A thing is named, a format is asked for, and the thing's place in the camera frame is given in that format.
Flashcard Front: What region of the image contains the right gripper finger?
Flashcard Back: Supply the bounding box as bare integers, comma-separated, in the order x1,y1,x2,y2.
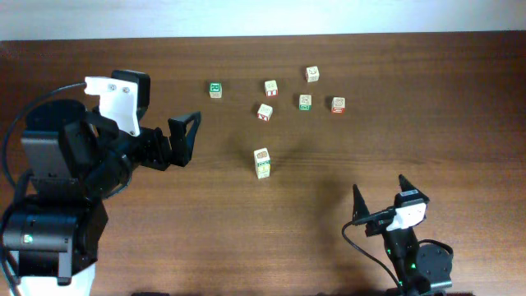
352,184,371,224
397,174,430,204

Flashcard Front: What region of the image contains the red shell picture block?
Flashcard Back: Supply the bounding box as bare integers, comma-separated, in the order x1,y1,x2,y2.
253,148,270,165

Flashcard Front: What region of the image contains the green N block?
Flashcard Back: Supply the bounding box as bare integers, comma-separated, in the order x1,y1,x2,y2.
256,170,270,179

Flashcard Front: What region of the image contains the red snail block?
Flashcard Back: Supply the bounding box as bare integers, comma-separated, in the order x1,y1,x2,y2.
331,97,346,113

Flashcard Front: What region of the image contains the green eight block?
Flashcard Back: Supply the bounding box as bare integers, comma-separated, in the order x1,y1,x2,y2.
256,160,270,167

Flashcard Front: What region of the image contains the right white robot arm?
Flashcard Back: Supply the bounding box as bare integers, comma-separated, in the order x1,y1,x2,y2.
346,174,454,295

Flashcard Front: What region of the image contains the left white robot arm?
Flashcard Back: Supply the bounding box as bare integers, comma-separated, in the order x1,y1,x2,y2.
1,99,201,295

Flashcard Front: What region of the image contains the green R block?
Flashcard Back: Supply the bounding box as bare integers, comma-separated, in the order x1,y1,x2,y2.
209,82,223,99

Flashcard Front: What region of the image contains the red X number block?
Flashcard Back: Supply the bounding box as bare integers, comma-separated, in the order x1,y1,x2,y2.
256,104,273,122

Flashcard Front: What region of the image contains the red six block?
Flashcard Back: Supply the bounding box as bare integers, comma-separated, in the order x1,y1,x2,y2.
264,80,279,97

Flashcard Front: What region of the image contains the green butterfly block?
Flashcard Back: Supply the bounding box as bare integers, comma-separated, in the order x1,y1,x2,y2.
298,95,312,111

